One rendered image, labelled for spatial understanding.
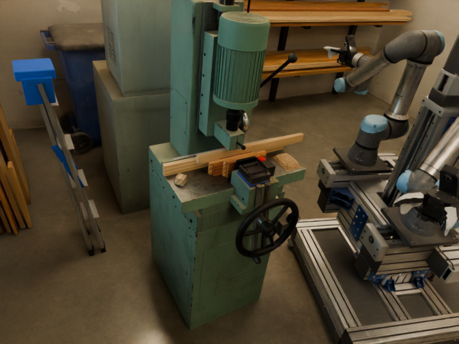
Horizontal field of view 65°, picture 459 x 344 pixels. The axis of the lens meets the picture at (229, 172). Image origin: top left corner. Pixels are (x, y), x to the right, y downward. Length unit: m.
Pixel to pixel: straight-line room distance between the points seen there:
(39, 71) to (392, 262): 1.71
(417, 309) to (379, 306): 0.21
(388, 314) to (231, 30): 1.59
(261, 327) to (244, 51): 1.45
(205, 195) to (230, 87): 0.41
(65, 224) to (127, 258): 0.53
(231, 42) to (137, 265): 1.51
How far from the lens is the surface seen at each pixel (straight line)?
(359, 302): 2.12
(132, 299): 2.19
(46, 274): 2.40
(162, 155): 1.79
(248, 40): 1.27
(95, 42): 2.94
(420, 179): 1.31
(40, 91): 1.81
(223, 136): 1.50
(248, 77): 1.32
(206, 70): 1.47
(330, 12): 4.02
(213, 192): 1.41
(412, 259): 1.76
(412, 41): 1.80
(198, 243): 1.55
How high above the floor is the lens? 1.78
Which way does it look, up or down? 35 degrees down
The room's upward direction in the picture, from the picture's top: 7 degrees clockwise
